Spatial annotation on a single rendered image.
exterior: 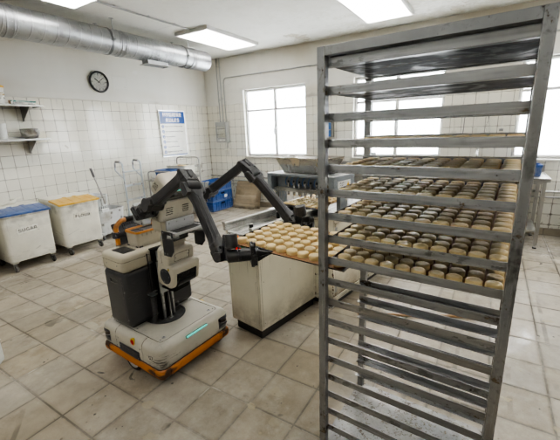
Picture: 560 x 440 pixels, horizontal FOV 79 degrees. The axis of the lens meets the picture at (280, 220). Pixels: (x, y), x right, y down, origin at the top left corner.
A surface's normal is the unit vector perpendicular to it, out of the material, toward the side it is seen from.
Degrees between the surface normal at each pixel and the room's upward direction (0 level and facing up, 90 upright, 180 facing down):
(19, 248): 90
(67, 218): 91
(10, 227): 91
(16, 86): 90
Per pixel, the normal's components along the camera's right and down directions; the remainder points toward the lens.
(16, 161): 0.85, 0.11
